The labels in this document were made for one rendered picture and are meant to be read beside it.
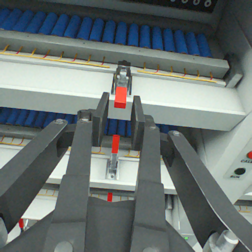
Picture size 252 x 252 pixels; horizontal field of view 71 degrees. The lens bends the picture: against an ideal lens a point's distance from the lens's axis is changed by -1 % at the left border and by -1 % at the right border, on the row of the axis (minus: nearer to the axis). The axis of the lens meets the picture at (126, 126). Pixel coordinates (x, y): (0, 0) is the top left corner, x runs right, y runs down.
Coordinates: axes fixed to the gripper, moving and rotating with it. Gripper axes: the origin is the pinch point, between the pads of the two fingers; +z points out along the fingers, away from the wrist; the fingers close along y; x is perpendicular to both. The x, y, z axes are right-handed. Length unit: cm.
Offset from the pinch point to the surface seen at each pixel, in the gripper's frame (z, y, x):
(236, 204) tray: 19, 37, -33
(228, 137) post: 7.9, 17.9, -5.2
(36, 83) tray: 7.3, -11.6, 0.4
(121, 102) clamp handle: 0.0, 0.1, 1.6
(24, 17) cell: 17.0, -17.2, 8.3
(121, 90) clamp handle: 2.6, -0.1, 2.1
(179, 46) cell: 15.1, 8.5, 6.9
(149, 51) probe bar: 11.9, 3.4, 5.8
